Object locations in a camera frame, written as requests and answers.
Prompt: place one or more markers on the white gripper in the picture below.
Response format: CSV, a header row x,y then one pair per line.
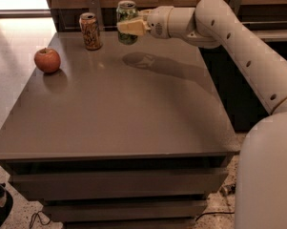
x,y
158,21

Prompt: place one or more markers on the green soda can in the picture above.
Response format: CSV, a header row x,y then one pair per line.
x,y
126,10

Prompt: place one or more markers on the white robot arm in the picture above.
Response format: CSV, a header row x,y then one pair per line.
x,y
261,178

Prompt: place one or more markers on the orange soda can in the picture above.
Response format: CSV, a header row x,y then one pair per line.
x,y
90,30

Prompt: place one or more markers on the red apple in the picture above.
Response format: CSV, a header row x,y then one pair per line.
x,y
47,60

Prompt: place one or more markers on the grey drawer cabinet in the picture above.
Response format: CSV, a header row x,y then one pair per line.
x,y
125,137

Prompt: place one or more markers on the grey side shelf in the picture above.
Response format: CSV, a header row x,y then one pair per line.
x,y
272,36

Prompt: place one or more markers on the white power strip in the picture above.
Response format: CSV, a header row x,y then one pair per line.
x,y
227,190

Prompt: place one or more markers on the left metal bracket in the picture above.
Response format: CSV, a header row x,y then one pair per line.
x,y
94,7

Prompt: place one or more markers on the metal bracket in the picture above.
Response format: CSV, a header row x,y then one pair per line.
x,y
94,7
235,5

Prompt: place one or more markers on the right metal bracket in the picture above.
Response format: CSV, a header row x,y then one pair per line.
x,y
235,5

